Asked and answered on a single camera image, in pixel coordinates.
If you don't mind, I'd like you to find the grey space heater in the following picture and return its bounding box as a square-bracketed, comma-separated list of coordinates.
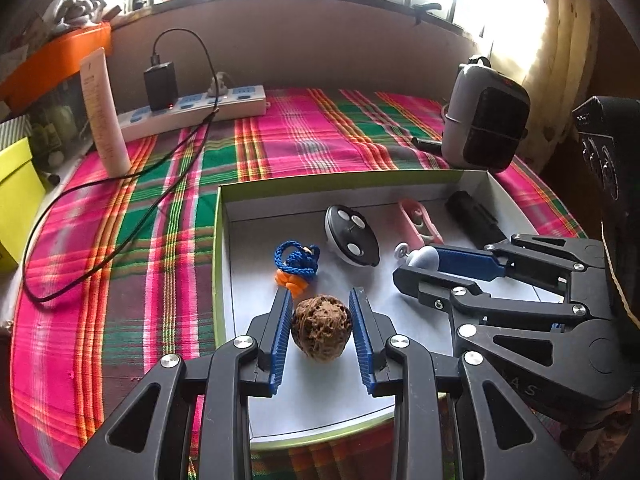
[442, 57, 531, 171]

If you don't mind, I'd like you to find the orange tray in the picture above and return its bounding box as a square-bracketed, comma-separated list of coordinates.
[0, 22, 113, 111]

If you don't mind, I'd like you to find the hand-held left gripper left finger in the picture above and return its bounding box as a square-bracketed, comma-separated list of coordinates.
[59, 289, 294, 480]

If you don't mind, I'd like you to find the pink plaid tablecloth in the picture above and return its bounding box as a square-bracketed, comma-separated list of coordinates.
[10, 87, 588, 480]

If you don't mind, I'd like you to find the cream tube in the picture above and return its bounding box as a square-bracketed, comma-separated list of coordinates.
[80, 47, 132, 178]

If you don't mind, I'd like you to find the black window latch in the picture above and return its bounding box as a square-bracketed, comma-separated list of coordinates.
[412, 4, 443, 26]

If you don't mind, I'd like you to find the striped box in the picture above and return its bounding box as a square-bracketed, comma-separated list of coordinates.
[0, 115, 32, 152]

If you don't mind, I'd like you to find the large brown walnut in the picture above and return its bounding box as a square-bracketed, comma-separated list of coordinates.
[291, 296, 351, 359]

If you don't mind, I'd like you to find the black oval remote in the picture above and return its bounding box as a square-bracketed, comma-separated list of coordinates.
[325, 204, 381, 267]

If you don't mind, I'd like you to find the white gloves bundle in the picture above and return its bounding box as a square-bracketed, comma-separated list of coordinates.
[47, 0, 113, 28]

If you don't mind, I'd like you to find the green cardboard box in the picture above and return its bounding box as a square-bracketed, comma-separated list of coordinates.
[214, 169, 532, 451]

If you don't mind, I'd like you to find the grey ball knob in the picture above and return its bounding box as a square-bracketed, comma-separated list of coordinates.
[393, 241, 441, 273]

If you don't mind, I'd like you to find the blue cord with orange earplugs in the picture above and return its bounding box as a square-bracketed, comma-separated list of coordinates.
[273, 241, 321, 297]

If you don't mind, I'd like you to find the clear storage container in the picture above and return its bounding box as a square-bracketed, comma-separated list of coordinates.
[27, 72, 96, 171]

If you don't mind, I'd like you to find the white plug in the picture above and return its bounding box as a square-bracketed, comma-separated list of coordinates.
[207, 72, 233, 98]

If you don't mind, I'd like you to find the yellow box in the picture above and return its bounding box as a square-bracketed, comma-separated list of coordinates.
[0, 137, 47, 271]

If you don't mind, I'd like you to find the black charger with cable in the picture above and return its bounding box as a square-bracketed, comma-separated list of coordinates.
[22, 29, 221, 305]

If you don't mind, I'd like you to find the cream heart print curtain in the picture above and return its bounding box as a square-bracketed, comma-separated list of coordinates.
[520, 0, 601, 171]

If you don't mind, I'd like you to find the black device with clear tip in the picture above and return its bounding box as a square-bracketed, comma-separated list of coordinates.
[445, 190, 506, 250]

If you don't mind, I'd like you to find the small black object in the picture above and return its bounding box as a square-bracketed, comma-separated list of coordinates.
[411, 136, 443, 156]

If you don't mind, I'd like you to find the white power strip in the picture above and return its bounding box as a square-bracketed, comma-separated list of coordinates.
[117, 85, 268, 143]

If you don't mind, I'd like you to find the small pink clip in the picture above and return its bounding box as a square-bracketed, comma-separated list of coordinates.
[398, 198, 444, 243]

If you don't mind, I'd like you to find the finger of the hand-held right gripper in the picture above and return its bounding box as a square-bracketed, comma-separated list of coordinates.
[434, 234, 608, 291]
[394, 266, 608, 377]

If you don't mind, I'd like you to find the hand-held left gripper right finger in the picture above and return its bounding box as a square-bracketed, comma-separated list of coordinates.
[348, 287, 583, 480]

